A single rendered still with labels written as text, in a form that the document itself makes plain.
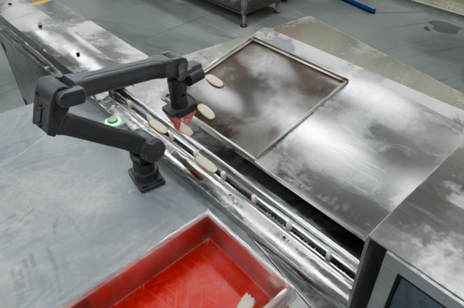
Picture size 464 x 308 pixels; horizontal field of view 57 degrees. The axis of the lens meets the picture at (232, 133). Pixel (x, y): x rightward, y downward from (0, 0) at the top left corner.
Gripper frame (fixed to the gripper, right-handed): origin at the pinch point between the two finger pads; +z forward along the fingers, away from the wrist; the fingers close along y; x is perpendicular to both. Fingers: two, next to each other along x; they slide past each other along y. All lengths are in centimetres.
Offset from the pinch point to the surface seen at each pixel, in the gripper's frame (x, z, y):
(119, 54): 81, 13, 22
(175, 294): -42, 11, -36
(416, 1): 90, 92, 369
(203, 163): -12.6, 7.5, -1.8
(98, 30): 112, 13, 28
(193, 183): -17.1, 8.0, -9.6
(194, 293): -45, 11, -33
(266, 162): -29.2, 4.6, 11.2
